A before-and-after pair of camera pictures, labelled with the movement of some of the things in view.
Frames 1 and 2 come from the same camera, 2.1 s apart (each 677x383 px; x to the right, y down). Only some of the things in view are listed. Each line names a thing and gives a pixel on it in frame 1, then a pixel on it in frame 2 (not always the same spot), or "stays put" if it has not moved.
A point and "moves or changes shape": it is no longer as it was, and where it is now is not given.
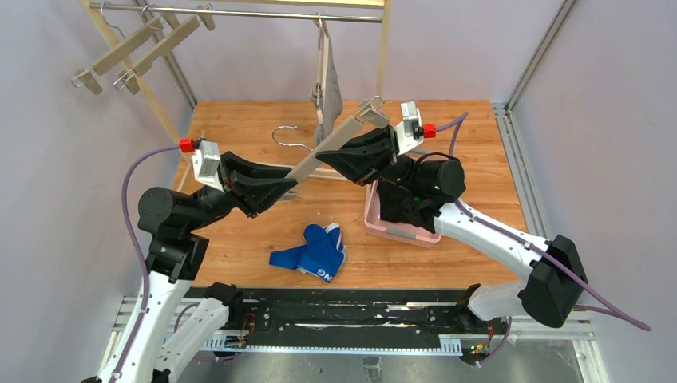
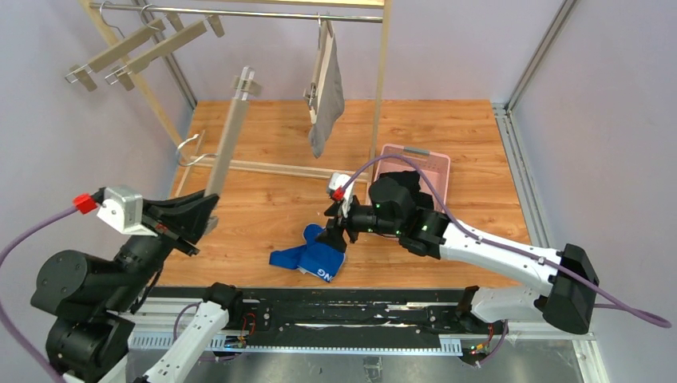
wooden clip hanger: (131, 76) moves or changes shape
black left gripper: (227, 180) to (172, 234)
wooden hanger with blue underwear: (367, 118) to (243, 86)
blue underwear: (323, 253) stays put
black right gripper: (391, 153) to (342, 224)
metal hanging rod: (236, 11) stays put
